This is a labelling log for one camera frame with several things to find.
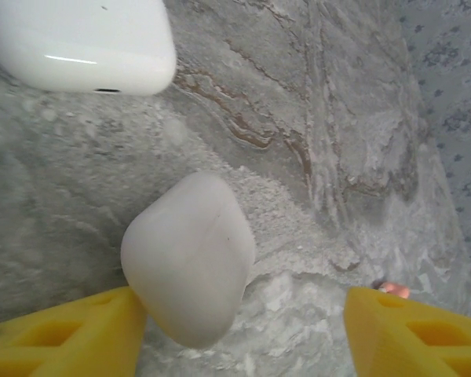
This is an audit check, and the white earbud charging case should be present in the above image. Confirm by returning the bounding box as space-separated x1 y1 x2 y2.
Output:
119 170 257 350
0 0 178 97

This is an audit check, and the orange wireless earbud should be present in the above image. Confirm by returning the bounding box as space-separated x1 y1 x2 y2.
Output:
372 279 412 300

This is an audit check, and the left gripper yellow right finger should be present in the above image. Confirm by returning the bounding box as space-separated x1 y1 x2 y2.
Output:
344 285 471 377

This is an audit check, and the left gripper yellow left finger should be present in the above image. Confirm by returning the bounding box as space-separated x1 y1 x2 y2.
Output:
0 285 148 377

